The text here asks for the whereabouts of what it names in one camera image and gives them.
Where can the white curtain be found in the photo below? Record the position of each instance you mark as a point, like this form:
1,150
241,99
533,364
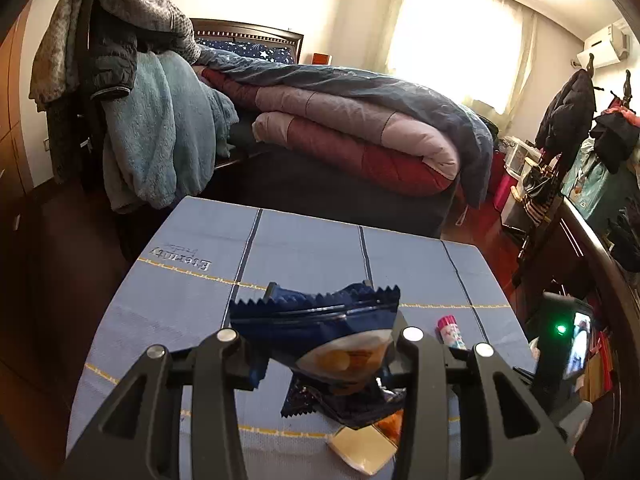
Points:
450,35

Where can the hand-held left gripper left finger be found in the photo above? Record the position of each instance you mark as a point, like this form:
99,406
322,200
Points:
235,360

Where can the dark wooden desk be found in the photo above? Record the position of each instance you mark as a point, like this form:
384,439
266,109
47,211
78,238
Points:
575,260

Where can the black hanging garment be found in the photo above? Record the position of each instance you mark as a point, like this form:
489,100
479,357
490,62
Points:
617,140

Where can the gold foil wrapper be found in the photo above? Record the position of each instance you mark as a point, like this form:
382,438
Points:
360,447

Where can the pink red folded quilt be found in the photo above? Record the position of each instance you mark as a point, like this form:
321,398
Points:
350,135

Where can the red garment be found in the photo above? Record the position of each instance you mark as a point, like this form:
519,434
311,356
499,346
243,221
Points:
631,117

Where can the dark wooden bed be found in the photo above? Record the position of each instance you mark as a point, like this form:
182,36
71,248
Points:
250,30

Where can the black silver snack packet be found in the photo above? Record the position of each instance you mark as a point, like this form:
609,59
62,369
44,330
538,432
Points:
345,410

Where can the star print pillow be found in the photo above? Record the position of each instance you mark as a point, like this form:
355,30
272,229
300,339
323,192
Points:
260,52

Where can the white storage box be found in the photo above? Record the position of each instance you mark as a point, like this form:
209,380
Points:
520,152

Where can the wooden wardrobe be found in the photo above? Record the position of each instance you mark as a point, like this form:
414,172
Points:
12,135

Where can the small orange packet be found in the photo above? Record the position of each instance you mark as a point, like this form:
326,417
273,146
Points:
392,425

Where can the black clothes stand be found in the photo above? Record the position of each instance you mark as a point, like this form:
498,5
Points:
85,125

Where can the pile of black clothes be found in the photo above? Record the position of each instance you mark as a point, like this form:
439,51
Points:
627,240

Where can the wooden coat rack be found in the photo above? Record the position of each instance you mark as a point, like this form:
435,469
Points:
628,87
591,62

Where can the red box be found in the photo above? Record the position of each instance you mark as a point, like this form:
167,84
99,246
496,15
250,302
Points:
321,58

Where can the blue duvet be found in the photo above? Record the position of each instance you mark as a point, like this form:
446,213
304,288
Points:
375,85

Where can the dark blue snack packet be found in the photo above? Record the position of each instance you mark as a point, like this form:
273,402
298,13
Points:
320,330

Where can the striped handbag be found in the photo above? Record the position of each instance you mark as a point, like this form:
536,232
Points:
540,195

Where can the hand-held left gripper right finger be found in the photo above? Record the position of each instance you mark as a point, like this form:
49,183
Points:
425,385

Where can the grey fleece blanket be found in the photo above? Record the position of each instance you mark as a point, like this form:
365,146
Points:
125,0

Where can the teal bag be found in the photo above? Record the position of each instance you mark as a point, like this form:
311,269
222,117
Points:
590,185

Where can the dark hanging coat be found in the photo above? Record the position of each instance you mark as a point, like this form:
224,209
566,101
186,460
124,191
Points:
565,110

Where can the pink storage box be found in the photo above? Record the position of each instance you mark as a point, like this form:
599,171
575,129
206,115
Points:
505,185

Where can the light blue fleece blanket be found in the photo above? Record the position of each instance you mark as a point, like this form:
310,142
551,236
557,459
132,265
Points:
150,135

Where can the pink tube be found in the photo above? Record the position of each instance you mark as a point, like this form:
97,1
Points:
450,332

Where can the blue striped tablecloth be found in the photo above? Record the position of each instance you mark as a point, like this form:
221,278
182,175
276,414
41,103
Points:
200,310

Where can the white air conditioner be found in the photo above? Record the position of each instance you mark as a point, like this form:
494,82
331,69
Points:
602,45

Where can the black puffer jacket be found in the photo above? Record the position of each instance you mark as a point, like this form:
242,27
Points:
112,60

